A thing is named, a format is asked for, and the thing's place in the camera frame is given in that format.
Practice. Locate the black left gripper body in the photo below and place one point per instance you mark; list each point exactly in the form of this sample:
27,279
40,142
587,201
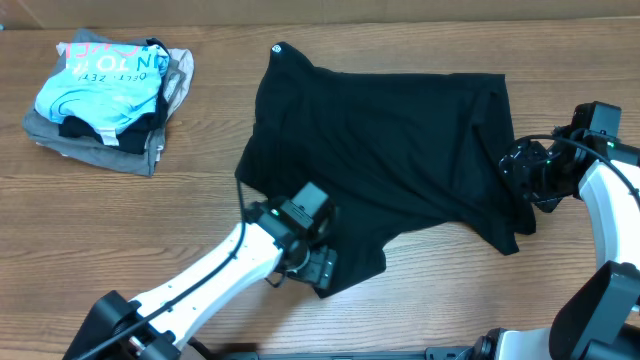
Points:
314,267

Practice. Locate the black t-shirt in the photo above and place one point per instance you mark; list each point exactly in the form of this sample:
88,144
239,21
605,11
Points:
395,152

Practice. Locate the light blue printed t-shirt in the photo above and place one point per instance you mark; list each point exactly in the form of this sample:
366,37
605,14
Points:
100,87

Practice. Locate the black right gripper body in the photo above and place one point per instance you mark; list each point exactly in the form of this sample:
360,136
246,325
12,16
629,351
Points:
520,170

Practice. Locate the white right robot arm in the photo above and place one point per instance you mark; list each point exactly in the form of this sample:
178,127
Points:
604,174

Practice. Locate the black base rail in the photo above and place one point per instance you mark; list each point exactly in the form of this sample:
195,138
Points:
431,353

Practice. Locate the black folded garment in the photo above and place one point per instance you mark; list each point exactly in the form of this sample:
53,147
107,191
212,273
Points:
130,135

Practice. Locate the grey folded garment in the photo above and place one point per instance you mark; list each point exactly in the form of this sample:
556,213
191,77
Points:
103,103

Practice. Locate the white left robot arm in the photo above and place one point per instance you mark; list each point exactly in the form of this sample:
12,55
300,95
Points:
159,323

